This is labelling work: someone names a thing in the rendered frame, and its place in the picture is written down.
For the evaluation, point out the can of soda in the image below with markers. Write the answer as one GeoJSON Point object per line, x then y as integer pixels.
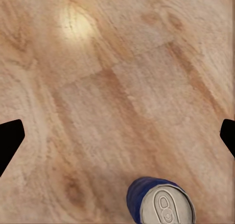
{"type": "Point", "coordinates": [153, 200]}

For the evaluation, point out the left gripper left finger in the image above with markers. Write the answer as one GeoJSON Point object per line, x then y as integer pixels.
{"type": "Point", "coordinates": [11, 136]}

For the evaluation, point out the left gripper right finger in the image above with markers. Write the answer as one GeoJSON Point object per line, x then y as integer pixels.
{"type": "Point", "coordinates": [227, 134]}

